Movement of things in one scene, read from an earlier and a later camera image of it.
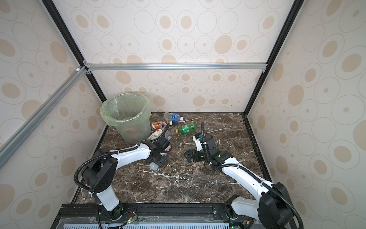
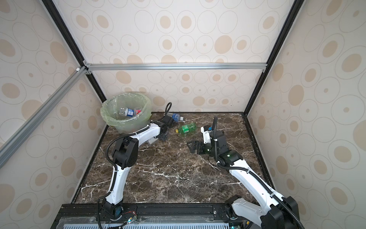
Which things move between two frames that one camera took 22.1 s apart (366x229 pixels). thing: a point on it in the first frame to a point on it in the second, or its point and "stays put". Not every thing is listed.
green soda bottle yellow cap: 189,128 stays put
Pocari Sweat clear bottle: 173,117 stays put
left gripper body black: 160,160 to 164,138
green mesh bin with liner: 130,114 stays put
